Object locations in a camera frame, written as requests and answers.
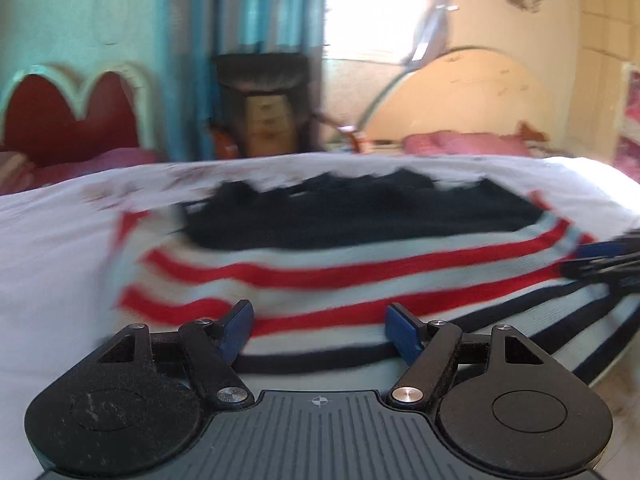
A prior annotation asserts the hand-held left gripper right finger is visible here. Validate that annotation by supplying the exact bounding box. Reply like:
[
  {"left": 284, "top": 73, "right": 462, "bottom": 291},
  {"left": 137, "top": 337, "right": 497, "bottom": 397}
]
[{"left": 385, "top": 302, "right": 549, "bottom": 406}]

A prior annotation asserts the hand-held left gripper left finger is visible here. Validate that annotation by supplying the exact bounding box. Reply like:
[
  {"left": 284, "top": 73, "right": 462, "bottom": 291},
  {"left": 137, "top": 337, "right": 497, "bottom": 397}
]
[{"left": 95, "top": 300, "right": 256, "bottom": 408}]

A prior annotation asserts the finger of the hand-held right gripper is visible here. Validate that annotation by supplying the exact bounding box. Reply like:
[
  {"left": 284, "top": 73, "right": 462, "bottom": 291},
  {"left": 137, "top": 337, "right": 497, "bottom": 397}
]
[{"left": 560, "top": 229, "right": 640, "bottom": 291}]

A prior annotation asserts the striped cartoon sweater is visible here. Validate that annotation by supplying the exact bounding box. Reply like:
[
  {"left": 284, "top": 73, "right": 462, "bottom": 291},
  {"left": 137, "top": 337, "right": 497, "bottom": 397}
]
[{"left": 107, "top": 169, "right": 640, "bottom": 386}]

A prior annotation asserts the pink pillow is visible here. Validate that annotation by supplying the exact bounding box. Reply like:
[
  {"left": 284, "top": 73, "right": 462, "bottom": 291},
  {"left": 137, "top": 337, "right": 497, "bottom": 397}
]
[{"left": 401, "top": 130, "right": 537, "bottom": 157}]

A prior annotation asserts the bed with floral sheet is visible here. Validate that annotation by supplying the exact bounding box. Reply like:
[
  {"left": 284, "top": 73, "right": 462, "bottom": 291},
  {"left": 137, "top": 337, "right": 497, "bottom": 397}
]
[{"left": 0, "top": 151, "right": 640, "bottom": 466}]

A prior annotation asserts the beige round headboard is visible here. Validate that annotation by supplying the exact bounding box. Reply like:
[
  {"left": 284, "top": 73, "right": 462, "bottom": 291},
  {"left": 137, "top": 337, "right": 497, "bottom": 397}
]
[{"left": 360, "top": 46, "right": 562, "bottom": 155}]

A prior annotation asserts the beige wardrobe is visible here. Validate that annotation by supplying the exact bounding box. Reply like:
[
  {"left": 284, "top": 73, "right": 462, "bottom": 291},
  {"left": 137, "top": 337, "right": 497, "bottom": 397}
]
[{"left": 564, "top": 0, "right": 640, "bottom": 167}]

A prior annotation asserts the small wooden drawer box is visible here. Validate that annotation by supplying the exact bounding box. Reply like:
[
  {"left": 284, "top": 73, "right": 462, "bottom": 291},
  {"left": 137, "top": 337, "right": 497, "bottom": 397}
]
[{"left": 241, "top": 90, "right": 297, "bottom": 158}]

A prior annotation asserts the purple pillow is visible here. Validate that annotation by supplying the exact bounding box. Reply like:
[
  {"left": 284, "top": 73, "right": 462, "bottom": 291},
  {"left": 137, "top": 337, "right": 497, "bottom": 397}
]
[{"left": 30, "top": 146, "right": 162, "bottom": 188}]

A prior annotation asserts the dark wooden armchair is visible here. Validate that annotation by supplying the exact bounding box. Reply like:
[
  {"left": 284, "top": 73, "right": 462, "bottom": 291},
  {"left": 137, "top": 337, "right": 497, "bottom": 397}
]
[{"left": 209, "top": 51, "right": 372, "bottom": 161}]

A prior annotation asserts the patterned maroon pillow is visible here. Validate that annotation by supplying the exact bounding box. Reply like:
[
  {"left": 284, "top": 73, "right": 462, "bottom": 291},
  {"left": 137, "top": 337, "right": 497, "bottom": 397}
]
[{"left": 0, "top": 151, "right": 37, "bottom": 193}]

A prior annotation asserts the red heart-shaped headboard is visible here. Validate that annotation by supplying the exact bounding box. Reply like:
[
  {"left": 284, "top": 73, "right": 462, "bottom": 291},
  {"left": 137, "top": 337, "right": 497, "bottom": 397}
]
[{"left": 0, "top": 62, "right": 157, "bottom": 168}]

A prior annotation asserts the grey tied curtain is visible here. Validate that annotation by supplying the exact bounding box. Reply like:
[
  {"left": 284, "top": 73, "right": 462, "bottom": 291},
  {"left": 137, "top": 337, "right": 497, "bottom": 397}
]
[{"left": 399, "top": 0, "right": 462, "bottom": 68}]

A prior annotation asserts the teal curtain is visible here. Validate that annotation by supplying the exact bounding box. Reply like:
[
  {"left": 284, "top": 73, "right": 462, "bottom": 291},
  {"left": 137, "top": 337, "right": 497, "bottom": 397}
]
[{"left": 154, "top": 0, "right": 329, "bottom": 162}]

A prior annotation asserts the bright window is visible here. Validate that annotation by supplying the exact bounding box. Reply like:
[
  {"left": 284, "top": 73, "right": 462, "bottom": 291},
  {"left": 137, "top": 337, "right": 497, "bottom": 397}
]
[{"left": 320, "top": 0, "right": 432, "bottom": 63}]

